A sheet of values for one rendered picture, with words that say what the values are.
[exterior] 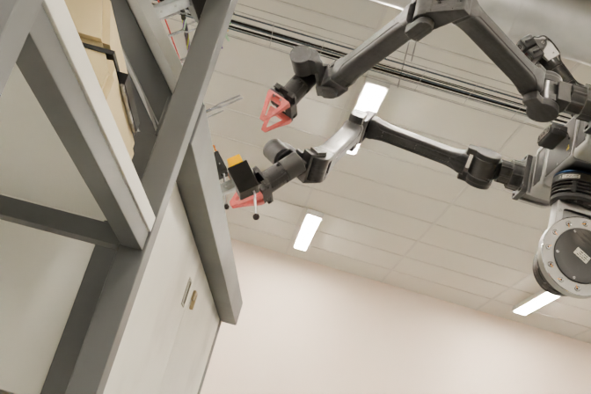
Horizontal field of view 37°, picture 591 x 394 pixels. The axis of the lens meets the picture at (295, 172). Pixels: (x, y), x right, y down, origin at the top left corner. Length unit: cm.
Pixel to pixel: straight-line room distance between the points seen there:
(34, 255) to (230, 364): 909
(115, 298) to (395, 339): 955
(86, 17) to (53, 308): 41
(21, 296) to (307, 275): 940
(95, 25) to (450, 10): 113
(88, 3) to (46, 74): 28
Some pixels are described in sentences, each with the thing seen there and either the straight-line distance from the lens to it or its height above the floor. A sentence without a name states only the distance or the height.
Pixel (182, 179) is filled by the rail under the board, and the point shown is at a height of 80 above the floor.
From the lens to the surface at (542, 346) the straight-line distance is 1110.
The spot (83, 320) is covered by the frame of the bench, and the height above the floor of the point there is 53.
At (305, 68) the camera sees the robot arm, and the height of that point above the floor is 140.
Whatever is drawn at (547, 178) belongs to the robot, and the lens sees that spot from 246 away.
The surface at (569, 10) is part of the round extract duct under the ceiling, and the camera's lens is 466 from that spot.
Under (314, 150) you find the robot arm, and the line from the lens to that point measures 218.
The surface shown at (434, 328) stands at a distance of 1071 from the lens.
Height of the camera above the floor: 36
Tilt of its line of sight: 21 degrees up
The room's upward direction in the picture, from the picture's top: 16 degrees clockwise
